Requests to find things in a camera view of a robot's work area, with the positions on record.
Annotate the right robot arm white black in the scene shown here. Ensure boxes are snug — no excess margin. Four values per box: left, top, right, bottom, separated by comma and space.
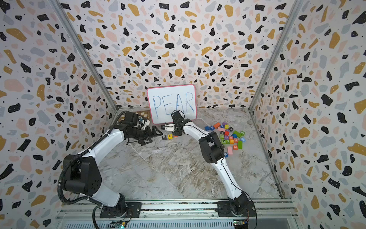
165, 110, 249, 216

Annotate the green block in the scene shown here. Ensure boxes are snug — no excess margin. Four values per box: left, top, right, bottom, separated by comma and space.
232, 130, 246, 138

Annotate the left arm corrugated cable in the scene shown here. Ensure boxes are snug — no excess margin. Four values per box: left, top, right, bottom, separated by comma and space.
57, 111, 131, 204

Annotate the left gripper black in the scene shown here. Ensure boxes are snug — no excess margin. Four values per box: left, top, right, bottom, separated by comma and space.
130, 125, 163, 145

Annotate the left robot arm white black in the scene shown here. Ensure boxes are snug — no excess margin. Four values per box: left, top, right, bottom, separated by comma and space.
57, 111, 163, 217

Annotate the wooden chessboard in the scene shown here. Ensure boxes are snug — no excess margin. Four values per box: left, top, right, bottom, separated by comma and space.
117, 111, 150, 129

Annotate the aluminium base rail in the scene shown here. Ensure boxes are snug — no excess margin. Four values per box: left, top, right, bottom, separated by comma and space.
55, 199, 302, 229

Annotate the whiteboard with pink frame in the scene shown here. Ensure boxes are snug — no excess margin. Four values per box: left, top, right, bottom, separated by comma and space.
147, 85, 197, 124

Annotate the pink flat block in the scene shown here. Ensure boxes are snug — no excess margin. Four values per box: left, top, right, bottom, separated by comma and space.
227, 146, 233, 155

